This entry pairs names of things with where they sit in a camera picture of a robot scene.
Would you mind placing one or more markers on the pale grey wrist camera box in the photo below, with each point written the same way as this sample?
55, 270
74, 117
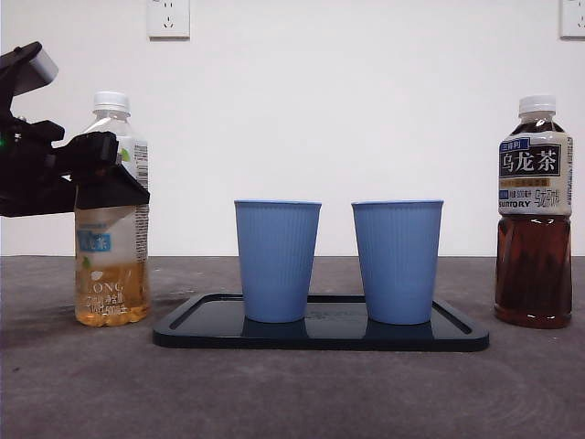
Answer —
43, 68

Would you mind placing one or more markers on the dark rectangular tray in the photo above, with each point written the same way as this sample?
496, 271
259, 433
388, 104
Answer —
320, 334

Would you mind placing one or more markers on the blue ribbed plastic cup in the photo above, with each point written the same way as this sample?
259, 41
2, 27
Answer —
397, 260
276, 260

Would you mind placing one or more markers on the white-label jasmine oolong tea bottle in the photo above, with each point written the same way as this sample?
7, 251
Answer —
112, 256

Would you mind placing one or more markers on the dark oolong tea bottle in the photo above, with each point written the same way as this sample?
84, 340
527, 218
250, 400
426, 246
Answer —
532, 256

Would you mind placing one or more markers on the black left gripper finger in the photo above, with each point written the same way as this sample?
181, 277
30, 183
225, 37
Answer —
109, 187

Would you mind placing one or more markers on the white wall socket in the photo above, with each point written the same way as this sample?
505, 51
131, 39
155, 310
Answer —
573, 20
168, 20

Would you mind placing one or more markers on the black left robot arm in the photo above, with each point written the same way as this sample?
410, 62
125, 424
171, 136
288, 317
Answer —
27, 183

